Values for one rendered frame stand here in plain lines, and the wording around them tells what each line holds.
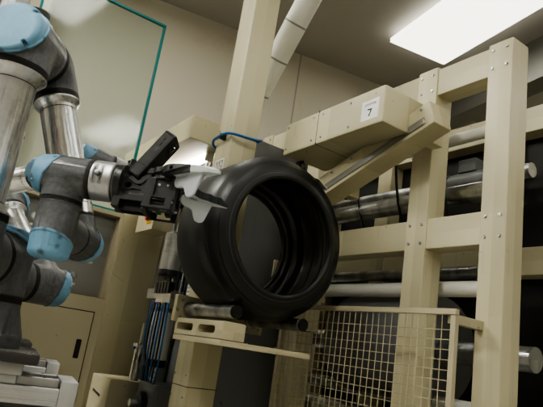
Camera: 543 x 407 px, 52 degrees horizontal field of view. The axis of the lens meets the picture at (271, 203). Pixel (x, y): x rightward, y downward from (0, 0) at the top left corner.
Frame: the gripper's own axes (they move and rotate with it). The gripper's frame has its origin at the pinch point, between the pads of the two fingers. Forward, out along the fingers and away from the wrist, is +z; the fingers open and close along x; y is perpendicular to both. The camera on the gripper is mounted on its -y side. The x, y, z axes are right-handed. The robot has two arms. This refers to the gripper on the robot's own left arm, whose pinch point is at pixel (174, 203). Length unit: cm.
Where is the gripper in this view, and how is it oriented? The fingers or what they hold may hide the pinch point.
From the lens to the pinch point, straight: 190.6
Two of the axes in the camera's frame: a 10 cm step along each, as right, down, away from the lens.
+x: -5.7, 1.1, 8.1
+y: 2.7, -9.1, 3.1
